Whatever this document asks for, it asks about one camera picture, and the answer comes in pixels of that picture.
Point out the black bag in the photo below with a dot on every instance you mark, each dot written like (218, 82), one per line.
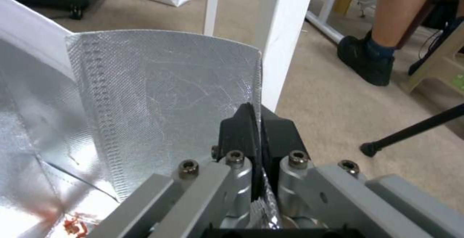
(440, 9)

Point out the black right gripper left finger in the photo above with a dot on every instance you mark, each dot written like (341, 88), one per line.
(237, 132)

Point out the black tripod leg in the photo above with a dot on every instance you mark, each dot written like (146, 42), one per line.
(409, 132)

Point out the white desk frame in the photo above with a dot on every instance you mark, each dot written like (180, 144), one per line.
(328, 9)

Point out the person's leg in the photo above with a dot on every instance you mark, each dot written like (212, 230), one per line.
(398, 9)

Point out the silver foil food delivery bag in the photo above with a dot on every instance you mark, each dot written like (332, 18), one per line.
(152, 93)

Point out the person's black shoe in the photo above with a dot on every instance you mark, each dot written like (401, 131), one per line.
(366, 61)

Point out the white table leg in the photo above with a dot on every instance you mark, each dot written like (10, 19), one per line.
(286, 36)
(212, 4)

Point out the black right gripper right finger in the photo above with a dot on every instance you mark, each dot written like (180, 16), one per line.
(281, 134)

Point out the beige plastic stool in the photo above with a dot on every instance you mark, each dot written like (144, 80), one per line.
(435, 66)

